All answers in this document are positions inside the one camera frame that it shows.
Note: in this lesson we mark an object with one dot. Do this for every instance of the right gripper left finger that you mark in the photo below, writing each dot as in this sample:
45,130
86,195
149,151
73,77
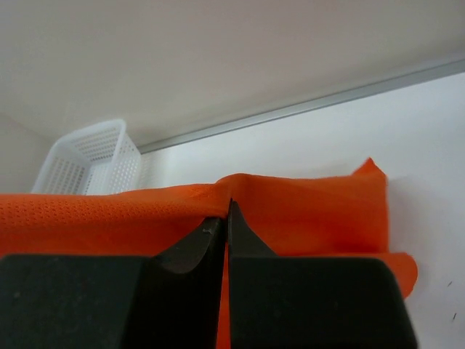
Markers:
170,300

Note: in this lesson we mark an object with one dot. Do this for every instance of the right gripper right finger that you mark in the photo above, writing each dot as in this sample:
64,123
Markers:
310,302

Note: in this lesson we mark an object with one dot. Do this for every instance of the orange t shirt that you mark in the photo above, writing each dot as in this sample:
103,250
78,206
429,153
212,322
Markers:
330,217

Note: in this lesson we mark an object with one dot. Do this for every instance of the white plastic basket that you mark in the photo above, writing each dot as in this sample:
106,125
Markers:
97,160

